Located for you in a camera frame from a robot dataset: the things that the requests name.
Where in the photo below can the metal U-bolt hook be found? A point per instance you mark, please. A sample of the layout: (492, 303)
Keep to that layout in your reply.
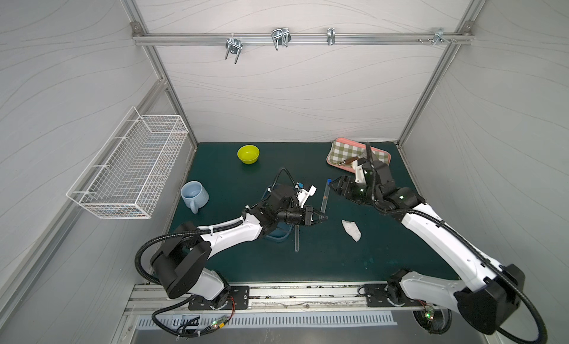
(233, 47)

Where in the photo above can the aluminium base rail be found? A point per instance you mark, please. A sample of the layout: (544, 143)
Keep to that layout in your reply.
(273, 297)

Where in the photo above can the pink tray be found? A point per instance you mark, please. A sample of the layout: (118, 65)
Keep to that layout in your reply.
(346, 144)

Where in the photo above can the aluminium top rail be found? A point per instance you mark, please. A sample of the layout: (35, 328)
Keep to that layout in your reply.
(297, 39)

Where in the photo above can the uncapped clear test tube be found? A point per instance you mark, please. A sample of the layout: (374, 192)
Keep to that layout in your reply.
(296, 238)

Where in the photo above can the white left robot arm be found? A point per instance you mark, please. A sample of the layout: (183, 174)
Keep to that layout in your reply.
(177, 261)

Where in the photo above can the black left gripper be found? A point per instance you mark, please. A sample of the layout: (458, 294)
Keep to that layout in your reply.
(307, 215)

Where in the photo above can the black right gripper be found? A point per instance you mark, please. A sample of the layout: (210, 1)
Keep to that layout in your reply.
(348, 187)

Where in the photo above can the spatula with wooden handle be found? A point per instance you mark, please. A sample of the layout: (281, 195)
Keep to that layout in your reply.
(348, 161)

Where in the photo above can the white wire basket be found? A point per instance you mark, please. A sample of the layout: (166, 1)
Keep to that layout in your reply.
(125, 179)

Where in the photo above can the light blue ribbed mug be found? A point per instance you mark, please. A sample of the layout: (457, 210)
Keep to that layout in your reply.
(194, 196)

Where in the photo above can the green checkered cloth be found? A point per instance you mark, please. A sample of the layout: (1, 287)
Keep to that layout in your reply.
(344, 153)

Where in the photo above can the metal clamp hook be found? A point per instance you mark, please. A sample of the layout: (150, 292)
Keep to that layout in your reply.
(280, 37)

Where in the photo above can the metal bracket hook right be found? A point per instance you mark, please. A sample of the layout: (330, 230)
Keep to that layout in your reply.
(439, 38)

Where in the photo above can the white slotted cable duct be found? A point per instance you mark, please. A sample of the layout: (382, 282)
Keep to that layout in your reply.
(345, 319)

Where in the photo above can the yellow-green plastic bowl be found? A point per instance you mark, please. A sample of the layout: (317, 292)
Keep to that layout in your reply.
(248, 154)

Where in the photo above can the blue translucent plastic container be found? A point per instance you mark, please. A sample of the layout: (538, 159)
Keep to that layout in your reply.
(282, 230)

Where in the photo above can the test tube with blue cap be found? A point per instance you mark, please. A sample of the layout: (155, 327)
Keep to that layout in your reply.
(325, 196)

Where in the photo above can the small metal ring hook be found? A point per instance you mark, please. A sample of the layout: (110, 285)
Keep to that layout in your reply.
(331, 36)

